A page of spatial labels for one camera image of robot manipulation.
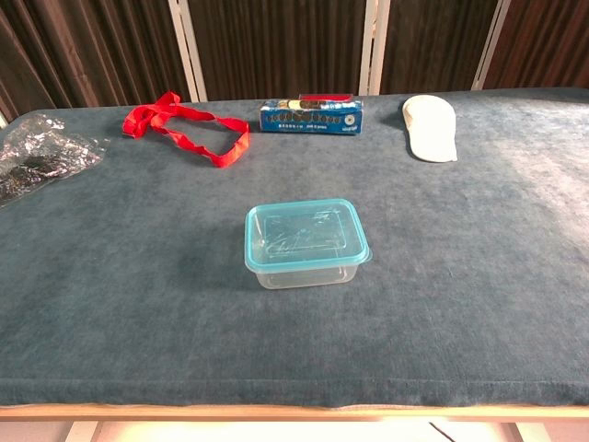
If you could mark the red fabric ribbon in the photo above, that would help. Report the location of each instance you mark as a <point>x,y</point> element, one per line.
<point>230,156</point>

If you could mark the blue velvet table cloth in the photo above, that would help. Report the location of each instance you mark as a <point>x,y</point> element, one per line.
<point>138,285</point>

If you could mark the brown pleated curtain panel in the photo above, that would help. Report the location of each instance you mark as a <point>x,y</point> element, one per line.
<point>92,50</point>
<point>280,46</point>
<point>547,41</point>
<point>437,41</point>

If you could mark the light wooden table frame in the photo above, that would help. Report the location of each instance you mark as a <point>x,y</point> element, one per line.
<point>276,412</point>

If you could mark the white screen frame post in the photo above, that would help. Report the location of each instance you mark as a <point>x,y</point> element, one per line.
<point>490,46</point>
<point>186,50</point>
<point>373,46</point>

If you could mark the teal container lid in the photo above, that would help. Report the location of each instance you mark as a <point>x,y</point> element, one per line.
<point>299,230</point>

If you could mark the clear plastic bag dark contents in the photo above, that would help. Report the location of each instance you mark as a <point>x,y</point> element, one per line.
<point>41,152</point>

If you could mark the clear plastic food container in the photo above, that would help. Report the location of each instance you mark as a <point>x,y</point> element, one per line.
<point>299,279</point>

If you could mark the blue cardboard box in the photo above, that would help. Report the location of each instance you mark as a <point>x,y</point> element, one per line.
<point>308,120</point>

